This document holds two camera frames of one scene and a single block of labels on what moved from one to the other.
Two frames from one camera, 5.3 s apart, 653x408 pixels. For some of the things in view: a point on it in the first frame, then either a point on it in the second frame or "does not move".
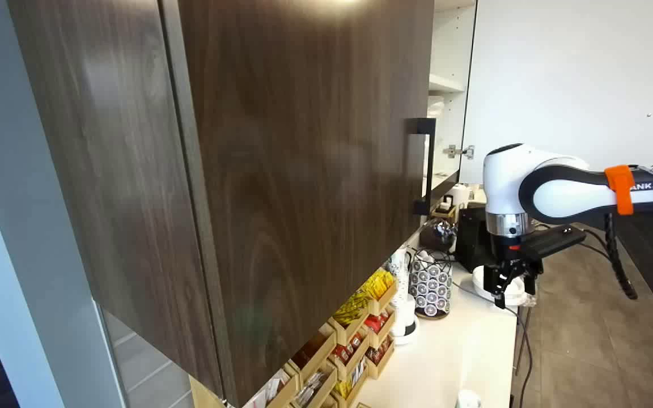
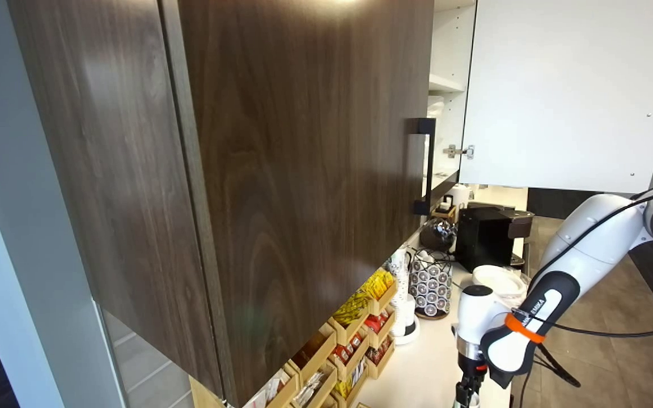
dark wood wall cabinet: (229, 166) does not move
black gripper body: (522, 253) → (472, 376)
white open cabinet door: (584, 80) does not move
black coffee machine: (475, 242) does not move
